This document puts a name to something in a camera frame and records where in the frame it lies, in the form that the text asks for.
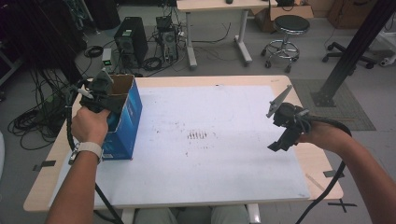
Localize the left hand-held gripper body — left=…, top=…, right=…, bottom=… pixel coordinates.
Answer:
left=78, top=68, right=115, bottom=115

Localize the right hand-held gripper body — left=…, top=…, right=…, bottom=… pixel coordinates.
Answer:
left=265, top=84, right=312, bottom=138

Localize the blue cardboard box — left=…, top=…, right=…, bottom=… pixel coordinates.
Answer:
left=101, top=74, right=144, bottom=161

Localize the person's right hand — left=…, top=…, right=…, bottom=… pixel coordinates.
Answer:
left=295, top=119, right=347, bottom=154

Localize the person's left hand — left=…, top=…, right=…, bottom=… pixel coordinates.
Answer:
left=70, top=105, right=112, bottom=147

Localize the small white device green light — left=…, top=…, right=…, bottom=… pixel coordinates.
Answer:
left=101, top=47, right=113, bottom=68

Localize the white wristwatch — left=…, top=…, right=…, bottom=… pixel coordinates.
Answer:
left=68, top=141, right=104, bottom=166

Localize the black computer tower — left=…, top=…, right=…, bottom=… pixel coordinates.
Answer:
left=113, top=16, right=149, bottom=69

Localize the grey floor mat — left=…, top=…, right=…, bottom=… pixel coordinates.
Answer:
left=290, top=78, right=377, bottom=132

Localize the open computer case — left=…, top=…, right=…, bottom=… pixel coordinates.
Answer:
left=155, top=15, right=179, bottom=63

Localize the black office chair base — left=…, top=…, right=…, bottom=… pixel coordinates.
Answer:
left=321, top=41, right=377, bottom=70

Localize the black curtain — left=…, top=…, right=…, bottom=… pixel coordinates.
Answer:
left=0, top=0, right=87, bottom=85

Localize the light wooden table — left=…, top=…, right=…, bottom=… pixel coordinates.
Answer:
left=22, top=75, right=345, bottom=224

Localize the black round chrome stool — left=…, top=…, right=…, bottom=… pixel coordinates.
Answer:
left=261, top=14, right=311, bottom=74

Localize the black tape strip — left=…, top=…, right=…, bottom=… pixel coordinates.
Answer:
left=32, top=160, right=57, bottom=172

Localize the brown cardboard box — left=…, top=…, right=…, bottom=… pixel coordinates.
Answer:
left=255, top=4, right=315, bottom=34

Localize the person's lap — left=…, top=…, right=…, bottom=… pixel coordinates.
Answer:
left=134, top=204, right=250, bottom=224

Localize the brown wooden cabinet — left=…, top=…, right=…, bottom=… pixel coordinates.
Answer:
left=326, top=0, right=379, bottom=31

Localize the white-legged wooden desk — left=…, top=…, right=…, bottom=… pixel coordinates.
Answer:
left=176, top=0, right=278, bottom=69

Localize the coiled black cable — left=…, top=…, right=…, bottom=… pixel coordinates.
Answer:
left=84, top=45, right=105, bottom=59
left=141, top=56, right=163, bottom=72

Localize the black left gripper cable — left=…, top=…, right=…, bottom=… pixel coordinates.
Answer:
left=64, top=83, right=125, bottom=224

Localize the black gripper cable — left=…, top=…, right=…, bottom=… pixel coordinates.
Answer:
left=293, top=115, right=353, bottom=224
left=64, top=83, right=125, bottom=224

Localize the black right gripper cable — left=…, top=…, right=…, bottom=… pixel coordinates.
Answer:
left=293, top=115, right=353, bottom=224

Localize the black floor cable bundle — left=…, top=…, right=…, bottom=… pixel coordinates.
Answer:
left=7, top=68, right=74, bottom=150

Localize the black metal post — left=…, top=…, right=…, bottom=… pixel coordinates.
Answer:
left=311, top=0, right=396, bottom=108

